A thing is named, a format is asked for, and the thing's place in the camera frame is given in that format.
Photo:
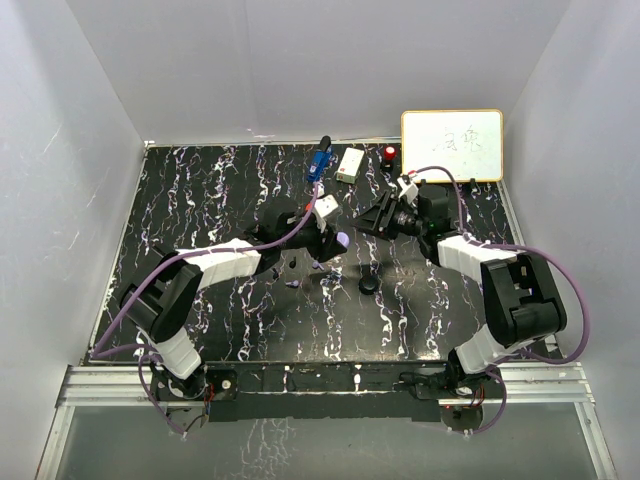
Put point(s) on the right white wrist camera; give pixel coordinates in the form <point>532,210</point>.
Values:
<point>408,187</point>

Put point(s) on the blue black stapler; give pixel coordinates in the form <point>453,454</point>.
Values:
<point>320,159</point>

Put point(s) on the white rectangular box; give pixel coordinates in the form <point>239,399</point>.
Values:
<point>348,169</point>

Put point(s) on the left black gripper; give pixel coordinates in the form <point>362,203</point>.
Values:
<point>322,251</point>

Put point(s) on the red emergency stop button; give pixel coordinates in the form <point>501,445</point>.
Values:
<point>388,159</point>

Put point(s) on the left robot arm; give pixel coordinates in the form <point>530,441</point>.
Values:
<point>160,296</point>

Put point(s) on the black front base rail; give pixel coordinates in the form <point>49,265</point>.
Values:
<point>238,391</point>

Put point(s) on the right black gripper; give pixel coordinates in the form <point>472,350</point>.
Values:
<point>376,218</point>

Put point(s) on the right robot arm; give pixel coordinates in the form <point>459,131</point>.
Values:
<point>521,300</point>

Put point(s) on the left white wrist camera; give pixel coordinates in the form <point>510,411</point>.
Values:
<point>325,209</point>

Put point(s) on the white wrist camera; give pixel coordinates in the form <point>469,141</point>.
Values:
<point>325,209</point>
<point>408,187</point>

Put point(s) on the white whiteboard wooden frame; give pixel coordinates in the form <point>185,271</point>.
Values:
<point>463,144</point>

